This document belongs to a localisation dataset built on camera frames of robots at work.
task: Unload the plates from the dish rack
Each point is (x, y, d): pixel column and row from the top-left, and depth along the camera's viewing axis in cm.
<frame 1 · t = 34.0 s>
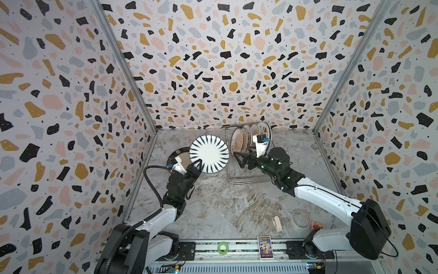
left hand: (204, 160, 80), fingers closed
right hand: (242, 151, 75), fingers open
black white striped plate: (213, 152, 89), point 18 cm above the table
pink eraser block: (277, 224, 81), point 3 cm above the table
pink yellow small toy: (316, 226, 79), point 4 cm above the table

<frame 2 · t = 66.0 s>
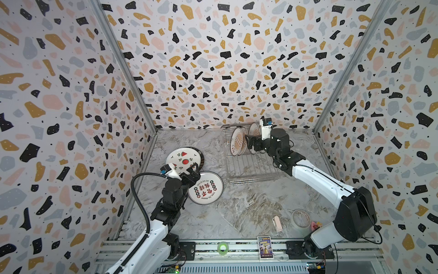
left hand: (194, 167, 79), fingers open
right hand: (254, 134, 81), fingers open
red character white plate: (207, 190, 94), on the table
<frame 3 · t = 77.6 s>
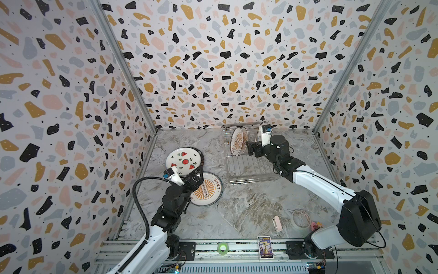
left hand: (199, 170, 77), fingers open
right hand: (256, 139, 82), fingers open
beige patterned plate: (210, 192, 92), point 2 cm above the table
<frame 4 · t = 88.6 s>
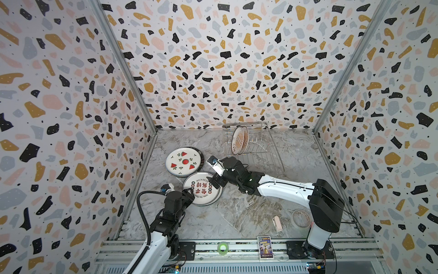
left hand: (192, 190, 85), fingers open
right hand: (214, 169, 81), fingers open
red character plate: (204, 192, 92), point 2 cm above the table
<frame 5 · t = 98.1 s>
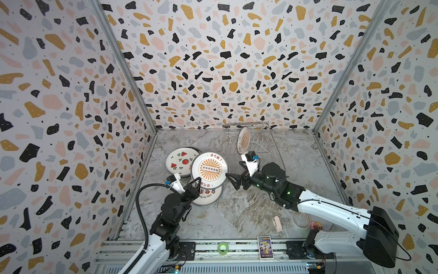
left hand: (203, 179, 76), fingers closed
right hand: (234, 169, 71), fingers open
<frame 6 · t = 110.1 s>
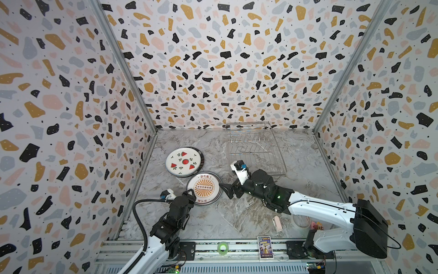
left hand: (195, 192, 84), fingers open
right hand: (227, 178, 73), fingers open
